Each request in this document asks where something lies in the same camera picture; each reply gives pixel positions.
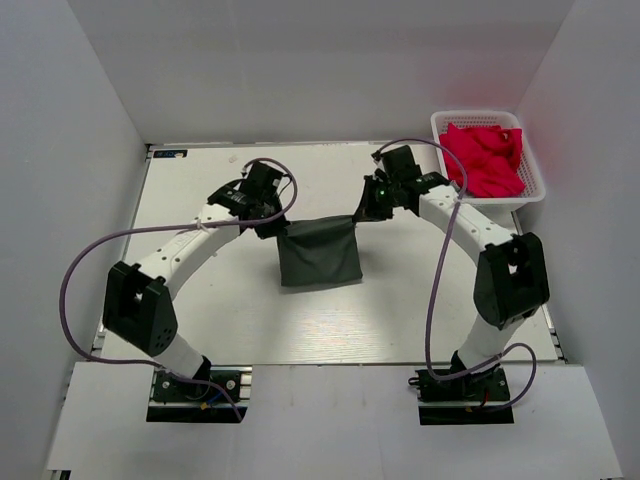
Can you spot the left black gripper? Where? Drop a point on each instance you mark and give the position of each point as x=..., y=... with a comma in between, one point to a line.
x=277, y=228

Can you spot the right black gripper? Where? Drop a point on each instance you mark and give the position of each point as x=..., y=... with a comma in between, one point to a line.
x=368, y=210

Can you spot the dark grey t shirt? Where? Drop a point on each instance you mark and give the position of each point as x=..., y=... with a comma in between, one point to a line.
x=320, y=252

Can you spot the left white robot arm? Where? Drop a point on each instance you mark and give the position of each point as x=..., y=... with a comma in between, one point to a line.
x=138, y=306

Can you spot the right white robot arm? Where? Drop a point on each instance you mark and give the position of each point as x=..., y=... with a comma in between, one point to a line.
x=511, y=281

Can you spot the blue table label sticker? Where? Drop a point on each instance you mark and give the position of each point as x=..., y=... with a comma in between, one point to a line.
x=170, y=154

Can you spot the red t shirt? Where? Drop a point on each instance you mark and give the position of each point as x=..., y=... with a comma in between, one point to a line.
x=491, y=156

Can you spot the white plastic basket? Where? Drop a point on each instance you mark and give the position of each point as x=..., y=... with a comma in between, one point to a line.
x=452, y=169

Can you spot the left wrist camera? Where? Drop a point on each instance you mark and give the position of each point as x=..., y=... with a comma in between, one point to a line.
x=262, y=181

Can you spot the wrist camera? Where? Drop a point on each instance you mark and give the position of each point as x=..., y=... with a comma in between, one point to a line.
x=399, y=162
x=262, y=181

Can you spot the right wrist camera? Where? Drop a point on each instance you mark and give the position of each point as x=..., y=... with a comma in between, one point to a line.
x=399, y=162

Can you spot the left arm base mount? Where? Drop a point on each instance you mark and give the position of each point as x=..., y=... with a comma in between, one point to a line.
x=174, y=401

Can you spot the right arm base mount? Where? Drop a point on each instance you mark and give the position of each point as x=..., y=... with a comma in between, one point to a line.
x=476, y=400

